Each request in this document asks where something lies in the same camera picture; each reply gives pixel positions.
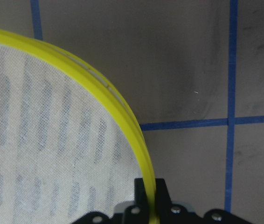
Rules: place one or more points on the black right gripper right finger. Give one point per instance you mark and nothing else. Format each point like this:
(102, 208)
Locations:
(168, 211)

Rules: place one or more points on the yellow steamer layer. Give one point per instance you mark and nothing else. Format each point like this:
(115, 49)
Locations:
(69, 142)

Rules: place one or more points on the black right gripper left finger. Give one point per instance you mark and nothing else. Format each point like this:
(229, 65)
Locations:
(135, 211)

